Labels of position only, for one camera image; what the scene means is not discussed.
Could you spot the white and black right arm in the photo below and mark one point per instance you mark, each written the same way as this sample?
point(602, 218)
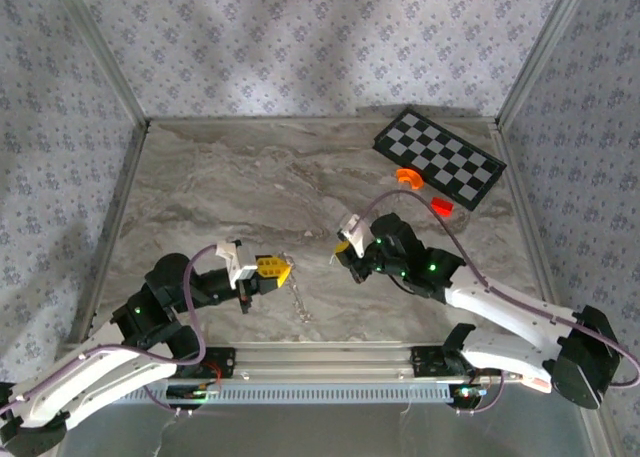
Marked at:
point(515, 317)

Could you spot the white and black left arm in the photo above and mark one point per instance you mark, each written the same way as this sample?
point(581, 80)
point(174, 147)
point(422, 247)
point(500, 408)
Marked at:
point(100, 372)

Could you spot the red rectangular block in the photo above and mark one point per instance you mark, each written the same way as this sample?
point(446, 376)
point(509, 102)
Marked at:
point(444, 207)

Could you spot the orange curved plastic block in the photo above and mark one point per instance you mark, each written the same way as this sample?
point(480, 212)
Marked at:
point(402, 174)

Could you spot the aluminium base extrusion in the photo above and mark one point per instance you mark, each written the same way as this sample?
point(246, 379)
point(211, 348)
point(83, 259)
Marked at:
point(325, 362)

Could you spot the black and grey chessboard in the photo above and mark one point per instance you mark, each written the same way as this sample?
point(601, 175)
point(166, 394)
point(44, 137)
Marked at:
point(440, 152)

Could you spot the small electronics board with LED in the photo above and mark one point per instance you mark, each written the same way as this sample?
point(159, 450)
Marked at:
point(467, 392)
point(200, 393)

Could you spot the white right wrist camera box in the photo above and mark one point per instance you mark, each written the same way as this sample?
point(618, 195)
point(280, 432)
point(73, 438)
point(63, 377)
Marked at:
point(356, 232)

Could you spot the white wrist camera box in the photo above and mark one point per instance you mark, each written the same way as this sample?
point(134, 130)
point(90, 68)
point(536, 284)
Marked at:
point(240, 264)
point(356, 232)

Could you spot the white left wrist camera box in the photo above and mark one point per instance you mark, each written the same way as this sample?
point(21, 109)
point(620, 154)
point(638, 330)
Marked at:
point(240, 264)

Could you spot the aluminium frame rail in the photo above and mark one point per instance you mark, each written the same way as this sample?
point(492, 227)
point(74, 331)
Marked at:
point(520, 202)
point(122, 202)

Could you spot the aluminium frame post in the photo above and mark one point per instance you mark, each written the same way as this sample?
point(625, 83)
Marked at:
point(104, 52)
point(540, 52)

